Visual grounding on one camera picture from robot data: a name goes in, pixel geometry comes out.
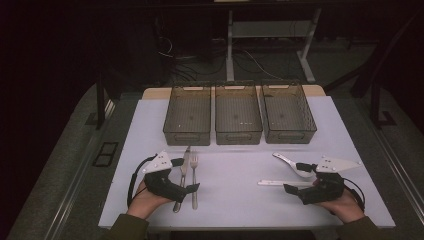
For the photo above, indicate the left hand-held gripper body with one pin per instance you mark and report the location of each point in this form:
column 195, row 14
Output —
column 156, row 165

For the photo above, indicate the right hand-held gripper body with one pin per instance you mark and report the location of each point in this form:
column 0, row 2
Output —
column 333, row 165

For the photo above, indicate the steel table knife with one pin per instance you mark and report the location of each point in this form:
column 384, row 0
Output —
column 186, row 156

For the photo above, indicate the steel fork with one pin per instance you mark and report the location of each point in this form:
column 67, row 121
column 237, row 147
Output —
column 194, row 161

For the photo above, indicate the white spoon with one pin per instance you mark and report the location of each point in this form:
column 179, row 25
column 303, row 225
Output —
column 283, row 158

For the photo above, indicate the person's left hand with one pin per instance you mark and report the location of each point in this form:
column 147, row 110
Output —
column 143, row 203

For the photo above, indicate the person's right hand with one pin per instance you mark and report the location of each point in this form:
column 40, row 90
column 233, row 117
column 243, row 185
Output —
column 348, row 208

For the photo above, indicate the tan wooden board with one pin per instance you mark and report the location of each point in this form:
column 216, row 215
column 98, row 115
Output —
column 155, row 93

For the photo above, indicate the black metal stand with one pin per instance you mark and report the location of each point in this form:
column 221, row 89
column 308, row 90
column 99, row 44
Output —
column 375, row 103
column 100, row 106

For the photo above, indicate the white metal table frame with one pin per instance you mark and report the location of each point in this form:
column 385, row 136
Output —
column 229, row 50

